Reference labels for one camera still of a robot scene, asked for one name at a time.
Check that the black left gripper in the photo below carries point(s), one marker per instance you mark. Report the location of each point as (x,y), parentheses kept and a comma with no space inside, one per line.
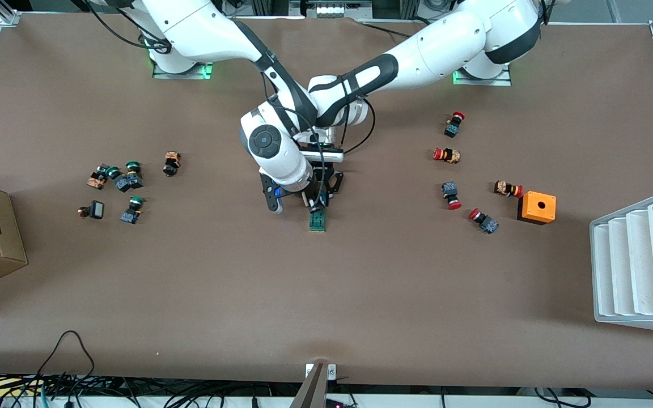
(326,173)

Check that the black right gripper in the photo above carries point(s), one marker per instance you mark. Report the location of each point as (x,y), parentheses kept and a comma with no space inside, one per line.
(307,195)

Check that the green terminal block module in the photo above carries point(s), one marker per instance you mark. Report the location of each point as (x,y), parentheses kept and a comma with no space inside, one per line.
(318,224)

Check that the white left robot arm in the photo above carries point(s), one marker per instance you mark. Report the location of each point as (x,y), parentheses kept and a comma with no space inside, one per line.
(445,45)

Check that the red emergency button orange block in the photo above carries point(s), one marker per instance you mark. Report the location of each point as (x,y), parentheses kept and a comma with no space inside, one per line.
(446,154)
(508,189)

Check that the red emergency button blue block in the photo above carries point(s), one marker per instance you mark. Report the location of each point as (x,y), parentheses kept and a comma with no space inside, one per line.
(454,124)
(451,195)
(483,221)

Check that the white power strip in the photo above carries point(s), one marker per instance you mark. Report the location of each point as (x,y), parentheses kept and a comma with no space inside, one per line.
(338,10)

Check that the green push button blue block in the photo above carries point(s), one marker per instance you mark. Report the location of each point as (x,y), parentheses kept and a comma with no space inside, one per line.
(135,178)
(131,212)
(121,182)

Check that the black device red light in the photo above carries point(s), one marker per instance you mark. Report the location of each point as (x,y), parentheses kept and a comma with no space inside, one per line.
(338,404)

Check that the orange box with hole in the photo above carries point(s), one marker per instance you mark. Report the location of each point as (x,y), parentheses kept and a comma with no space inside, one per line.
(547,211)

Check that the black square push button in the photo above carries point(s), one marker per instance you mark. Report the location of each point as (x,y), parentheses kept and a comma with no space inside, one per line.
(96,210)

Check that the white slotted tray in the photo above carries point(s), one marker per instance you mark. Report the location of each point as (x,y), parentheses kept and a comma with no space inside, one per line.
(638,266)

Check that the yellow tag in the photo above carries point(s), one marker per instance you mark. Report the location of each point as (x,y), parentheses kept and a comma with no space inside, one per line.
(15,386)

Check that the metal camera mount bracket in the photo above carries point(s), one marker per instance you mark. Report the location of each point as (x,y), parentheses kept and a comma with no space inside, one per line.
(315,391)

